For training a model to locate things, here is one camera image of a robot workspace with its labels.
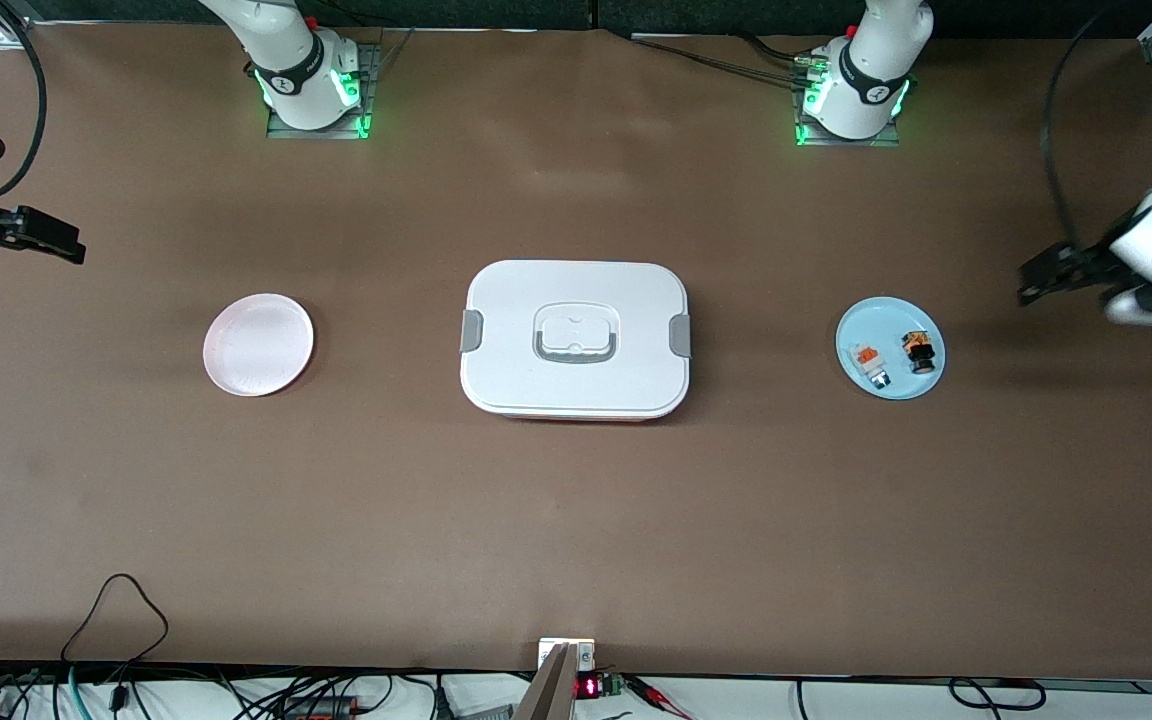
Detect orange and black switch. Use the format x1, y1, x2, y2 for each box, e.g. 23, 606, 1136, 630
900, 329, 940, 377

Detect light blue round plate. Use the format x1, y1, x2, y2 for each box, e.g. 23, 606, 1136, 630
835, 295, 947, 402

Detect pink round plate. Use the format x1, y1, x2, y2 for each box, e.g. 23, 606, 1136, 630
203, 292, 315, 398

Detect orange black connector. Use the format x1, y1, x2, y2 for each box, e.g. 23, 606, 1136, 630
281, 696, 357, 720

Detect red clip leads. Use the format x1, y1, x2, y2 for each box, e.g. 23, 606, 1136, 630
626, 675, 697, 720

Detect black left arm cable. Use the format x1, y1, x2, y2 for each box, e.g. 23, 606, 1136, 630
1040, 8, 1109, 253

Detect white and orange switch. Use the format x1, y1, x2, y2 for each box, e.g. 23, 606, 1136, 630
849, 343, 893, 389

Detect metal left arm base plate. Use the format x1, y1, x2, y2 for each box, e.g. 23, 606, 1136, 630
794, 90, 902, 149

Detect black looped cable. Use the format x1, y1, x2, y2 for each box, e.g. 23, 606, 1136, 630
61, 573, 169, 666

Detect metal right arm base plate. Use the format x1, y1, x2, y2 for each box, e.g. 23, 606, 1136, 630
266, 40, 379, 141

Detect black base cable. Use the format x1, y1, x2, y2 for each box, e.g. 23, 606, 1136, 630
606, 28, 832, 91

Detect black coiled cable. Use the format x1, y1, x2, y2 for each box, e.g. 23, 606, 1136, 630
948, 677, 1047, 712

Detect white lunch box grey handle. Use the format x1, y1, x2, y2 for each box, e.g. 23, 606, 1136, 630
459, 260, 691, 421

